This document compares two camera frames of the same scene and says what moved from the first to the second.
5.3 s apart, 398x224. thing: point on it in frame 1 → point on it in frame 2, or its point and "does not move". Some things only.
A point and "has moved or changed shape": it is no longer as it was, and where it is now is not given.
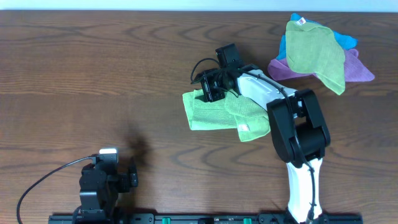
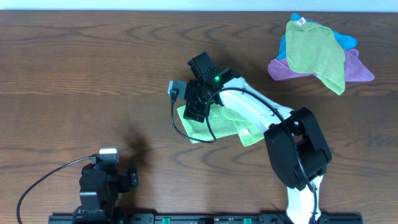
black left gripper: (132, 179) does not move
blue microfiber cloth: (347, 42) does not move
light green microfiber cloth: (248, 117) has moved or changed shape
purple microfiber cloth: (354, 71) does not move
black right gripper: (208, 86) → (195, 109)
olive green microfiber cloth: (316, 49) does not move
